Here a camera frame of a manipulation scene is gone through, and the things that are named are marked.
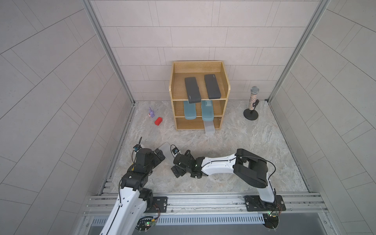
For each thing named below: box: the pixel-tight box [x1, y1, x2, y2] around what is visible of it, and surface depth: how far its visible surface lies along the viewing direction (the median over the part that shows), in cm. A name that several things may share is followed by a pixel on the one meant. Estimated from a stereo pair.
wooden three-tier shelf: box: [169, 61, 231, 131], surface depth 90 cm
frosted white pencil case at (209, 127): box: [203, 120, 216, 134], surface depth 99 cm
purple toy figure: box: [147, 106, 156, 118], surface depth 107 cm
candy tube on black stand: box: [243, 85, 260, 121], surface depth 98 cm
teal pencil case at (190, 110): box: [184, 100, 197, 120], surface depth 89 cm
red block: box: [154, 117, 163, 126], surface depth 104 cm
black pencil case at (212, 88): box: [204, 73, 221, 100], surface depth 84 cm
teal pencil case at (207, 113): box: [201, 99, 214, 122], surface depth 91 cm
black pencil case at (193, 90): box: [184, 76, 202, 104], surface depth 84 cm
